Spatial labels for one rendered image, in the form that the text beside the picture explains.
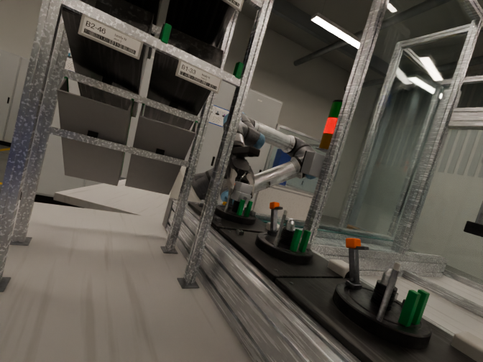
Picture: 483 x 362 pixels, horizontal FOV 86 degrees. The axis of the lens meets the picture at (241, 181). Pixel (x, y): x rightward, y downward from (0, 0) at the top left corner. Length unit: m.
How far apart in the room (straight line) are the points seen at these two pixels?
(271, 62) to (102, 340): 9.37
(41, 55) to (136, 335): 0.43
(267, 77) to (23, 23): 6.59
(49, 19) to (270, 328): 0.55
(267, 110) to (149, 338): 3.89
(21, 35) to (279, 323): 8.75
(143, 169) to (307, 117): 9.53
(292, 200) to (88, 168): 4.62
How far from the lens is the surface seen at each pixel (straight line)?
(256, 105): 4.09
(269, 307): 0.44
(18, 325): 0.49
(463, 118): 1.69
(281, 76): 9.67
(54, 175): 3.86
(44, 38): 0.50
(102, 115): 0.63
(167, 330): 0.49
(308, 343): 0.39
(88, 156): 0.74
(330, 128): 0.86
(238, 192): 0.81
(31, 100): 0.50
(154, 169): 0.75
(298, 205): 5.28
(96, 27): 0.50
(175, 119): 0.75
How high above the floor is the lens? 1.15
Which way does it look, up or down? 4 degrees down
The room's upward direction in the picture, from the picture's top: 16 degrees clockwise
